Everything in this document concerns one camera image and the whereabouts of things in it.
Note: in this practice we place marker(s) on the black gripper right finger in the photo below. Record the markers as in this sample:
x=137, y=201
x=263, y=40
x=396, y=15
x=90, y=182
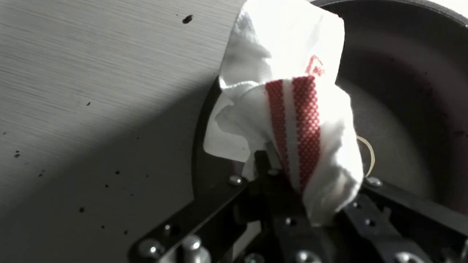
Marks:
x=386, y=224

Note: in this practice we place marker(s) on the white red striped towel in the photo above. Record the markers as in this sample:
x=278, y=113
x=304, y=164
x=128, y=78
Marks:
x=278, y=91

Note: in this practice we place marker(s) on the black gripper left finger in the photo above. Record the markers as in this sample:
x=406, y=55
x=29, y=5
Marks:
x=226, y=224

